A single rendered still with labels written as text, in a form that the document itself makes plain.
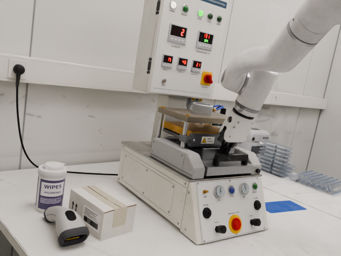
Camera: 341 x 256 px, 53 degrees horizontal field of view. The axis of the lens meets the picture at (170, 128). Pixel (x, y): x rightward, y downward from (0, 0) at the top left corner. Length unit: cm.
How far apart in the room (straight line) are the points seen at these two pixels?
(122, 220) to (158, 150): 30
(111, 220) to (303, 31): 71
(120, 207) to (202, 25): 78
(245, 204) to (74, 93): 87
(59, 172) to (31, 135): 46
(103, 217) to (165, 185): 27
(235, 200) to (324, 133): 253
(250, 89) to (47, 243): 72
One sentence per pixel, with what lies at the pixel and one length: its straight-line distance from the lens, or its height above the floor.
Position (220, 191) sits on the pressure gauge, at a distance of 114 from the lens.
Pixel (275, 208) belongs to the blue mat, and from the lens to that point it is 156.
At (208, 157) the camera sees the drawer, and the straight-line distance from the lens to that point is 119.
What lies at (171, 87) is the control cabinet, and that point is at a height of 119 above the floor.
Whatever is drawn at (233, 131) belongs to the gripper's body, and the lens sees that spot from 112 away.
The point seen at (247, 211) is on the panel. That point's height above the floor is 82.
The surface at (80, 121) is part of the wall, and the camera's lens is 163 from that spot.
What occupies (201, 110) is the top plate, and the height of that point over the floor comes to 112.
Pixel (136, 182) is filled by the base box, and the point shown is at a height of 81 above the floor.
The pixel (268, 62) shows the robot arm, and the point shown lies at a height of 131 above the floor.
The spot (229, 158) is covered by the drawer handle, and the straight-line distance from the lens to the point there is 115.
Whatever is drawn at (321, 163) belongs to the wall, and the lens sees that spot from 367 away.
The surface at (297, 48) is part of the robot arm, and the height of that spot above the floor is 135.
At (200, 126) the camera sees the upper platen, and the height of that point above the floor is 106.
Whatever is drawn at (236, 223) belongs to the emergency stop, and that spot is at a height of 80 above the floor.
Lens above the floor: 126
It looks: 10 degrees down
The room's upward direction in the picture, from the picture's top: 9 degrees clockwise
